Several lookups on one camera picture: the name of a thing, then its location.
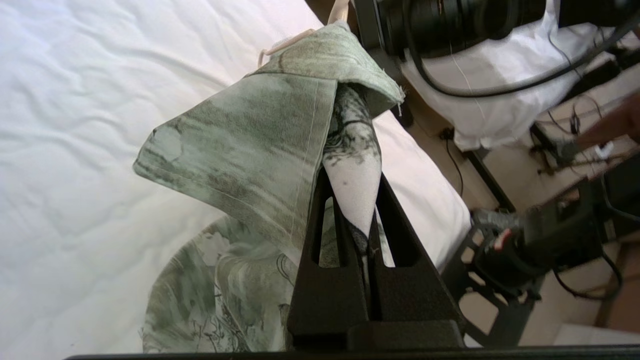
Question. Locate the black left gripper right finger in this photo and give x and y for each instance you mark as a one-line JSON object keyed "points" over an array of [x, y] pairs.
{"points": [[420, 300]]}

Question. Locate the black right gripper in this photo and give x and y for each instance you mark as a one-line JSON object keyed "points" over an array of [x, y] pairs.
{"points": [[450, 25]]}

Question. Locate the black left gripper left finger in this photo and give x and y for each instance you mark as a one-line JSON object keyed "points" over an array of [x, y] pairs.
{"points": [[325, 305]]}

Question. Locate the green floral button shirt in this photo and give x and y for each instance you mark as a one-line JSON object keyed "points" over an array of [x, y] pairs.
{"points": [[260, 140]]}

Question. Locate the bare person forearm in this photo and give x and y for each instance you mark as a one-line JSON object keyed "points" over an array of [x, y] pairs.
{"points": [[617, 120]]}

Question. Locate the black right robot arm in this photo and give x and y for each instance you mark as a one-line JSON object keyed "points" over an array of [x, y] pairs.
{"points": [[550, 235]]}

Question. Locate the neighbouring bed white sheet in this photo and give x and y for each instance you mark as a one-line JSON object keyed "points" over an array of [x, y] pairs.
{"points": [[500, 95]]}

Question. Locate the bed with white sheet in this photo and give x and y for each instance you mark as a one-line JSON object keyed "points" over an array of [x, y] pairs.
{"points": [[100, 150]]}

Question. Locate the black lattice metal frame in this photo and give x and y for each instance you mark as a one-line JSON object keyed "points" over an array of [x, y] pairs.
{"points": [[505, 310]]}

